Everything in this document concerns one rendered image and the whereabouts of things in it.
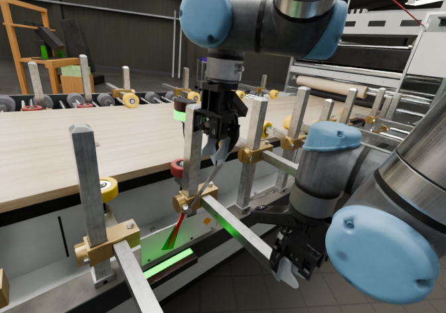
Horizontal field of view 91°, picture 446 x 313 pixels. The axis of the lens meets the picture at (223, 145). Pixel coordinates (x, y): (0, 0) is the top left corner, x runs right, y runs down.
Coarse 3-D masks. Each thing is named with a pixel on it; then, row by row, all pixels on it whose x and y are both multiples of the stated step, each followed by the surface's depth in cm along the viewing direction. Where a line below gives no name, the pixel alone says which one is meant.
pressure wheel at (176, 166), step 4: (176, 160) 75; (180, 160) 76; (172, 164) 72; (176, 164) 73; (180, 164) 74; (172, 168) 72; (176, 168) 71; (180, 168) 71; (172, 172) 72; (176, 172) 71; (180, 172) 71; (176, 176) 72; (180, 176) 71; (180, 188) 78
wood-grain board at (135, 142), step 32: (288, 96) 243; (0, 128) 85; (32, 128) 88; (64, 128) 92; (96, 128) 96; (128, 128) 100; (160, 128) 105; (0, 160) 65; (32, 160) 66; (64, 160) 68; (128, 160) 73; (160, 160) 75; (0, 192) 52; (32, 192) 53; (64, 192) 57
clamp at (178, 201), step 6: (198, 186) 69; (180, 192) 65; (204, 192) 66; (210, 192) 67; (216, 192) 69; (174, 198) 64; (180, 198) 62; (186, 198) 63; (192, 198) 63; (198, 198) 65; (216, 198) 70; (174, 204) 64; (180, 204) 62; (198, 204) 66; (180, 210) 62; (192, 210) 65
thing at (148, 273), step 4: (184, 252) 66; (188, 252) 66; (176, 256) 64; (180, 256) 64; (184, 256) 65; (168, 260) 63; (172, 260) 63; (176, 260) 63; (160, 264) 61; (164, 264) 62; (168, 264) 62; (156, 268) 60; (160, 268) 60; (164, 268) 60; (148, 272) 59; (152, 272) 59; (156, 272) 59; (148, 276) 58
